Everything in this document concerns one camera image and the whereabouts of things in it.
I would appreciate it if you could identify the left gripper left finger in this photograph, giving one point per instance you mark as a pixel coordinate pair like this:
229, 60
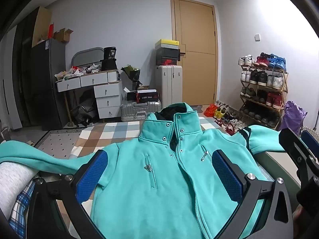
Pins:
44, 217

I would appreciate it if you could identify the grey storage box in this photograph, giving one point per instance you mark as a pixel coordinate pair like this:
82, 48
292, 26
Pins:
279, 164

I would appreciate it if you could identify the wooden door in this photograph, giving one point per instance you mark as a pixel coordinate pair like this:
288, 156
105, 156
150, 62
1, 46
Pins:
194, 27

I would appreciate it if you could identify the wall light switch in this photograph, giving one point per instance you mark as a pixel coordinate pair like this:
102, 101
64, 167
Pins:
257, 37

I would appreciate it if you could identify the teal fleece jacket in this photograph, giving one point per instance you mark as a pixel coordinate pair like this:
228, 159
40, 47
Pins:
162, 183

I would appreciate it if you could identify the folded white garment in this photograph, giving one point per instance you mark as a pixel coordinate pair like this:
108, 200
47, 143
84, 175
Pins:
14, 178

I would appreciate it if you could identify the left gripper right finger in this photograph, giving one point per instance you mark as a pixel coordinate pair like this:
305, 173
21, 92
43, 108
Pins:
275, 217

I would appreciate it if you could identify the blue plaid garment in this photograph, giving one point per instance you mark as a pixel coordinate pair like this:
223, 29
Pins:
17, 219

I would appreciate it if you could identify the silver flat suitcase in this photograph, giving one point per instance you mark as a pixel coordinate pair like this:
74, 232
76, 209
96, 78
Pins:
133, 111

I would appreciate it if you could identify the black shoe box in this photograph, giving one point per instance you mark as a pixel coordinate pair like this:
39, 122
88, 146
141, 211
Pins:
143, 96

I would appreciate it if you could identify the orange plastic bag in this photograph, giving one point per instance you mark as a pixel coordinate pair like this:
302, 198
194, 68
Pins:
210, 110

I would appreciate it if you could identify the grey arched mirror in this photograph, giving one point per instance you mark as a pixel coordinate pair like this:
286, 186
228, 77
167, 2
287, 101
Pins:
89, 56

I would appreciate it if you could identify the stack of shoe boxes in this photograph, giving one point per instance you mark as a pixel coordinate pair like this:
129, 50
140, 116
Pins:
167, 52

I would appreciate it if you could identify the white drawer desk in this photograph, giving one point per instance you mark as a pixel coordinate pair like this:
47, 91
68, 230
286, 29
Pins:
107, 87

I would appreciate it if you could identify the wooden shoe rack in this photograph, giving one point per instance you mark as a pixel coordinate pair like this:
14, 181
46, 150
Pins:
264, 88

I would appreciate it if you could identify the purple bag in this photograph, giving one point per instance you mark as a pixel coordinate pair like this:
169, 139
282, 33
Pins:
293, 118

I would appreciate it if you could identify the white upright suitcase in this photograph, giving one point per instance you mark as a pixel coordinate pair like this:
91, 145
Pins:
169, 83

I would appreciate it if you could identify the dark flower bouquet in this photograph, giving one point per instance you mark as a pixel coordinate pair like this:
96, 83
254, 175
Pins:
134, 75

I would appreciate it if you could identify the checkered bed blanket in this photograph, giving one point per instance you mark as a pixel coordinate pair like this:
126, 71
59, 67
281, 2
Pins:
73, 142

